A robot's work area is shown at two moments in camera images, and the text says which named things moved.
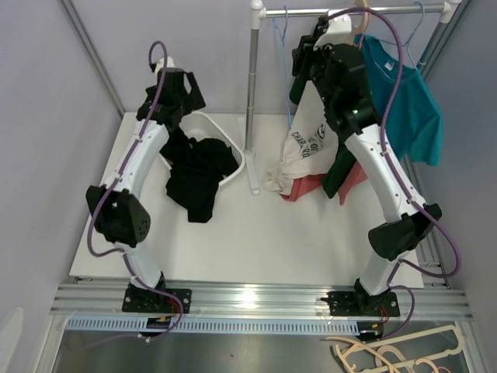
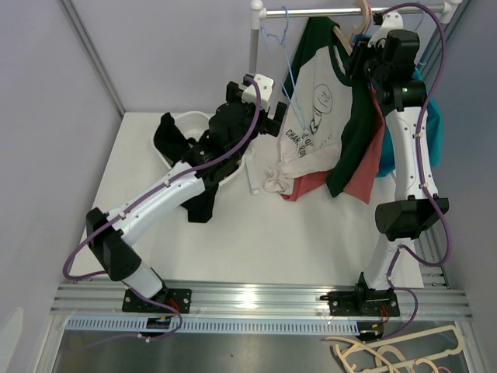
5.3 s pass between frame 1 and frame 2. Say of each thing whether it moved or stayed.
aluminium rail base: stayed
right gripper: moved
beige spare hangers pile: stayed
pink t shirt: moved
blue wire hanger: moved
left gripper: moved
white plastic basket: stayed
